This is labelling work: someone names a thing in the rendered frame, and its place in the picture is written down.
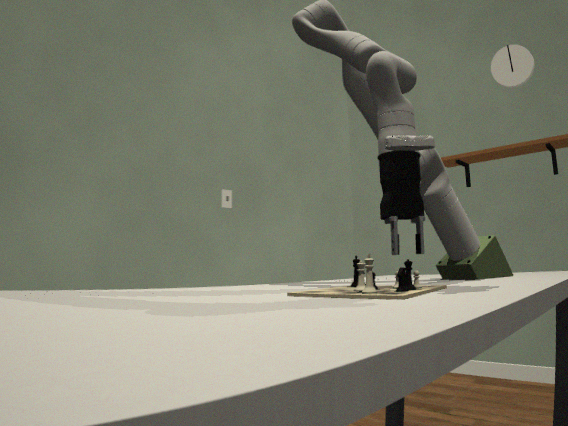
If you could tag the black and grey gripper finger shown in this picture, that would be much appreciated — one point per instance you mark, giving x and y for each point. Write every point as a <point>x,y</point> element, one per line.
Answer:
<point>394,234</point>
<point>419,234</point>

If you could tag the black and cream chessboard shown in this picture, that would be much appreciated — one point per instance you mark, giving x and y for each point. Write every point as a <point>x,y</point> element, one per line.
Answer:
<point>389,293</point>

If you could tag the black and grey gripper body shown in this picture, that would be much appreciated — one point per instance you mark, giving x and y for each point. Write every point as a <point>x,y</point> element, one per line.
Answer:
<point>400,171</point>

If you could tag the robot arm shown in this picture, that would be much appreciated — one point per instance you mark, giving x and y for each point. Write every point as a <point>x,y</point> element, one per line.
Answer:
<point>379,84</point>

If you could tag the white chess king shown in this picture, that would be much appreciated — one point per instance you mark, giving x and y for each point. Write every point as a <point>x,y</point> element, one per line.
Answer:
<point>369,288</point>

